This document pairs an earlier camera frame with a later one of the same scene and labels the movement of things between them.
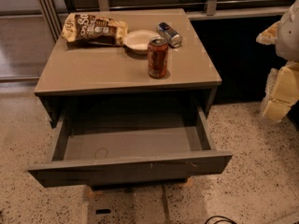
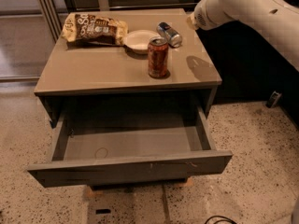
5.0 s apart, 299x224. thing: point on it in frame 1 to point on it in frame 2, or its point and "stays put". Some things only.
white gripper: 290,36 to 203,13
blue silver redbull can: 173,37 stays put
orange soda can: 157,50 stays put
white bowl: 137,41 stays put
